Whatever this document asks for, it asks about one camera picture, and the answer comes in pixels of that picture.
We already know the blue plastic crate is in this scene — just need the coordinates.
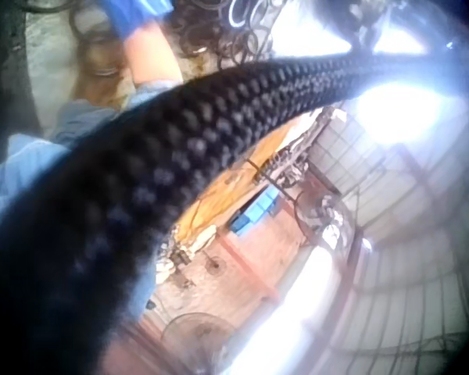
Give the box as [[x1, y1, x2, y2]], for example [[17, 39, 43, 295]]
[[228, 186, 284, 237]]

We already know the small round fan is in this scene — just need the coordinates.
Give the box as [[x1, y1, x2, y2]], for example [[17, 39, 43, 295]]
[[204, 254, 228, 279]]

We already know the yellow tarpaulin sheet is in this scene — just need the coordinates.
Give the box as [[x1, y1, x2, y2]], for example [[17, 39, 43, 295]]
[[174, 127, 310, 245]]

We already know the person's right hand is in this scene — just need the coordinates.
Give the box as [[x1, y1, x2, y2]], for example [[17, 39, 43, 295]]
[[95, 0, 177, 41]]

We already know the heap of black rubber tyres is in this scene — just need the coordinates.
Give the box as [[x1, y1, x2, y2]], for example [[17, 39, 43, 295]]
[[167, 0, 286, 81]]

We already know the large round floor fan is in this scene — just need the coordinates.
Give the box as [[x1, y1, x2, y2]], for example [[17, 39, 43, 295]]
[[160, 311, 236, 355]]

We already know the black knobby bicycle tyre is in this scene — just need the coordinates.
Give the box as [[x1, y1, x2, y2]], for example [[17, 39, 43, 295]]
[[0, 47, 468, 375]]

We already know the dark upright tyre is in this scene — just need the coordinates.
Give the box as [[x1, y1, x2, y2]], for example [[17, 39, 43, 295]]
[[0, 0, 38, 122]]

